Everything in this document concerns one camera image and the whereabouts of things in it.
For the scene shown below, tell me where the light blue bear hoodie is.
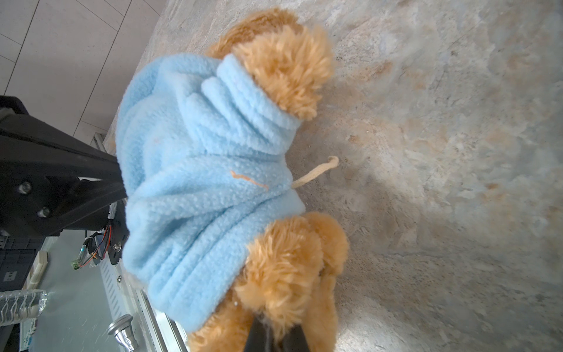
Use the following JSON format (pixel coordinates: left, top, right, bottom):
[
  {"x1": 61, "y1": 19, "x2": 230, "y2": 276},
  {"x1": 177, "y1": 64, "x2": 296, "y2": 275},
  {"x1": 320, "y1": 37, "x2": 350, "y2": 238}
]
[{"x1": 115, "y1": 54, "x2": 304, "y2": 331}]

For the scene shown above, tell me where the clear plastic water bottle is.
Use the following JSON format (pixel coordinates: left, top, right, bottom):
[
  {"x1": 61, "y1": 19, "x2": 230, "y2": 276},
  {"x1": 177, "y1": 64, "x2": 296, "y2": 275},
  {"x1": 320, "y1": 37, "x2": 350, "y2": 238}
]
[{"x1": 0, "y1": 290, "x2": 48, "y2": 326}]

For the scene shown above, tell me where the brown teddy bear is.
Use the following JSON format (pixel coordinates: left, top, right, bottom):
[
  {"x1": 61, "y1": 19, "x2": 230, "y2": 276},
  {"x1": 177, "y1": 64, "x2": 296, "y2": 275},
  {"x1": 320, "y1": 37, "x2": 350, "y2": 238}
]
[{"x1": 187, "y1": 8, "x2": 349, "y2": 351}]

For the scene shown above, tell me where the left circuit board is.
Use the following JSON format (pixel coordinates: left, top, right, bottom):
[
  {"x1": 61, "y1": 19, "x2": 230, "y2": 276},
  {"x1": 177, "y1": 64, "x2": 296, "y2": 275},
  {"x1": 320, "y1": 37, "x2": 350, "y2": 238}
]
[{"x1": 71, "y1": 221, "x2": 128, "y2": 270}]

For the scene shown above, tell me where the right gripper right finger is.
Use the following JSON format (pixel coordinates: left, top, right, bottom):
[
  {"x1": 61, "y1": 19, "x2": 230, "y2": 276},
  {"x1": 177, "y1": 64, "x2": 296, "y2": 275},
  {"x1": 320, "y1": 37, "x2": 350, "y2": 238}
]
[{"x1": 281, "y1": 325, "x2": 310, "y2": 352}]

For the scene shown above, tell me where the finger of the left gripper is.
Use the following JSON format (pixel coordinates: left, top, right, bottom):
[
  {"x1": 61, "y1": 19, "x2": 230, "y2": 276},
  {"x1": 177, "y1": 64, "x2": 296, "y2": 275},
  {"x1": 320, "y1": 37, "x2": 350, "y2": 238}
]
[{"x1": 1, "y1": 96, "x2": 126, "y2": 238}]

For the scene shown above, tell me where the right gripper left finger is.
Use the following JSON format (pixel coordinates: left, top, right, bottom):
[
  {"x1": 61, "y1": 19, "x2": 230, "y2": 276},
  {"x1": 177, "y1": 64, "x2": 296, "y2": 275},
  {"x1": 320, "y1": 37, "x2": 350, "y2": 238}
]
[{"x1": 243, "y1": 317, "x2": 274, "y2": 352}]

